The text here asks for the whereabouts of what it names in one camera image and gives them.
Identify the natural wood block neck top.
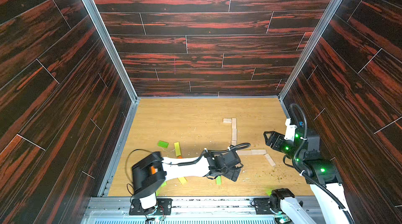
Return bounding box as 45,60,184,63
231,118,237,129

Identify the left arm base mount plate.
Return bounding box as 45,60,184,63
129,198,173,216

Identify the light green block centre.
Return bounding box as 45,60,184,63
216,176,222,185

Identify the small green block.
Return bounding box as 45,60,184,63
158,141,169,148

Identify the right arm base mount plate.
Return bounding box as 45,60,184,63
250,198,275,215

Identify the aluminium front rail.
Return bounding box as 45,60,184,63
81,196,327,224

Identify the natural wood block neck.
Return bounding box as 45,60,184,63
232,128,237,141
231,118,237,129

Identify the natural wood block diagonal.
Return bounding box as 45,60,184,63
237,150,253,156

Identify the yellow block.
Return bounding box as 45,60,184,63
174,142,182,157
178,177,187,185

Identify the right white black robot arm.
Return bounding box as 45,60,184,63
263,104,354,224

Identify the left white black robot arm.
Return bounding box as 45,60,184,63
130,143,251,210

